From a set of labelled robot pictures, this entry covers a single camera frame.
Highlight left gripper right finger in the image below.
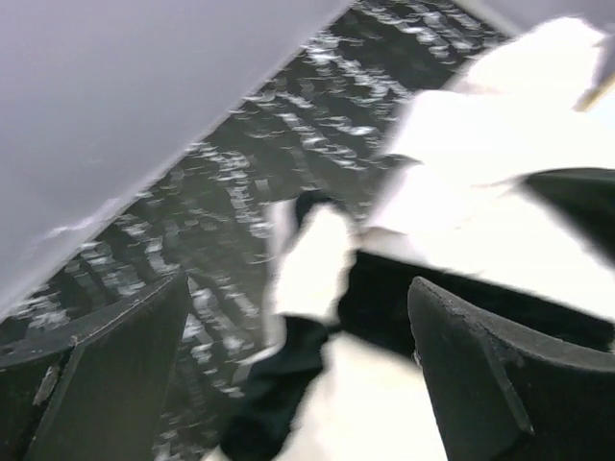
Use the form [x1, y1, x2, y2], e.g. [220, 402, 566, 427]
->
[407, 278, 614, 460]

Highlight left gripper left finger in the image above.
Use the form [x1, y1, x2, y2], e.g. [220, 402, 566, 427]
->
[1, 274, 190, 461]

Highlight black white checkered pillowcase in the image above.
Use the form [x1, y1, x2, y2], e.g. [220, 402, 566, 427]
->
[211, 192, 614, 460]

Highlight white pillow insert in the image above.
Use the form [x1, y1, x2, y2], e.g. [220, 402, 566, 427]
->
[363, 16, 614, 318]

